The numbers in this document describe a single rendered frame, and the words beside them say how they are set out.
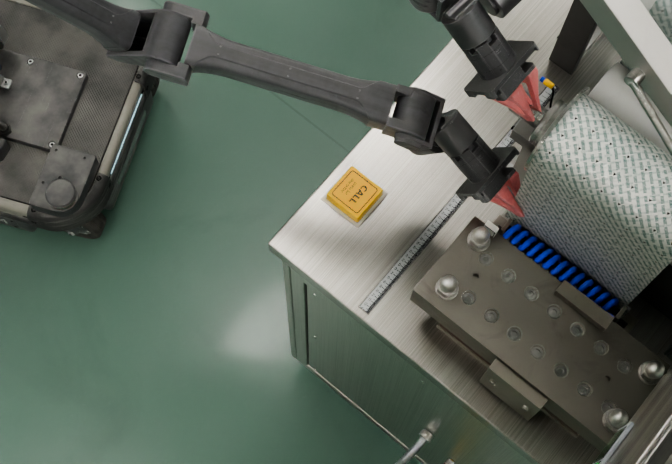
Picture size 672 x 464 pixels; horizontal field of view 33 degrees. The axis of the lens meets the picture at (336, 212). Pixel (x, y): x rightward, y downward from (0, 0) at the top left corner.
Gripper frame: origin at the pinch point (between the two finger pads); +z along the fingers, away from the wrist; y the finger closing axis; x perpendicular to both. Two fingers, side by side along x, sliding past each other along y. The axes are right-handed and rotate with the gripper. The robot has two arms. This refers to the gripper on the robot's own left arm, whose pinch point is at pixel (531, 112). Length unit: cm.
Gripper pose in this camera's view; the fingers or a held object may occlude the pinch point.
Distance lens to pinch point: 165.2
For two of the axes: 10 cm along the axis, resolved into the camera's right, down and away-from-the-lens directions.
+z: 5.8, 6.7, 4.6
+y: -6.4, 7.3, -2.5
